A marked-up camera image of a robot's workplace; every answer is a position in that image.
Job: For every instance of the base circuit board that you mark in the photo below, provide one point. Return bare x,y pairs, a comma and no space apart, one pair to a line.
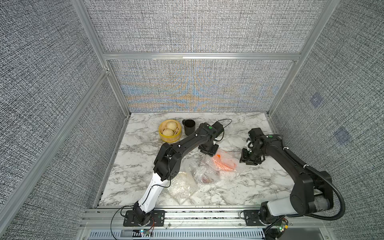
281,229
145,232

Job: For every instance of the steamed bun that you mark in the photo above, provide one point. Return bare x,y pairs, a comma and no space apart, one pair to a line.
168,132
172,125

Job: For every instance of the aluminium front rail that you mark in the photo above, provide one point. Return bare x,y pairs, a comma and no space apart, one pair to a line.
180,217

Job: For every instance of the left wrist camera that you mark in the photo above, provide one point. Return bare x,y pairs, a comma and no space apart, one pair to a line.
219,129

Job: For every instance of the bubble wrap around orange plate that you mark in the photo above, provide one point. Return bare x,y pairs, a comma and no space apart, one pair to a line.
219,152

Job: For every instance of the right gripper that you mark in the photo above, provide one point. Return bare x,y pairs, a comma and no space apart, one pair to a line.
244,159

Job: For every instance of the bubble wrapped white plate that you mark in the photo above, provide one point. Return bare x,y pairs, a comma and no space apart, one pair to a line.
183,186

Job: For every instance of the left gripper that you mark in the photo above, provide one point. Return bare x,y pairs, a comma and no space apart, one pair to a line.
212,153

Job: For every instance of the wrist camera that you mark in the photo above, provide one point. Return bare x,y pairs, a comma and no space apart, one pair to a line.
255,135
219,129

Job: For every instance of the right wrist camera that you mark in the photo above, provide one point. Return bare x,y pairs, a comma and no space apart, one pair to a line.
255,135

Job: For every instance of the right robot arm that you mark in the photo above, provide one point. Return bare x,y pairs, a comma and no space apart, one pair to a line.
313,193

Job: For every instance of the black cup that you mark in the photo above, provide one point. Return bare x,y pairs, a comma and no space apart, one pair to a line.
189,126

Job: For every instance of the left base circuit board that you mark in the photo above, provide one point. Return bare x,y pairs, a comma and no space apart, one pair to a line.
145,232

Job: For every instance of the right base circuit board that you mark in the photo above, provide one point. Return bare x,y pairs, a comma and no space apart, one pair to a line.
281,229

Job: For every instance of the upper steamed bun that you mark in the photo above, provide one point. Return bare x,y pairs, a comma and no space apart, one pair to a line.
172,125

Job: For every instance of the bubble wrapped dark red plate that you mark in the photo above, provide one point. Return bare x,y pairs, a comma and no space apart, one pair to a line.
204,172

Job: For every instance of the yellow bamboo steamer basket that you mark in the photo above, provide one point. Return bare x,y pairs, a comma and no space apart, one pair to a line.
177,133

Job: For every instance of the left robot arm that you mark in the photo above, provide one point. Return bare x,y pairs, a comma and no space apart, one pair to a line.
168,162

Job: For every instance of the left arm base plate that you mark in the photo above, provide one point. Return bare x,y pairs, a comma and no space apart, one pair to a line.
155,218

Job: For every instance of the lower steamed bun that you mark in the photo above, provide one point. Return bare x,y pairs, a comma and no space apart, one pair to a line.
168,132

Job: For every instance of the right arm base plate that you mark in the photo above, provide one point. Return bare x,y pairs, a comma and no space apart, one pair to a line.
252,218

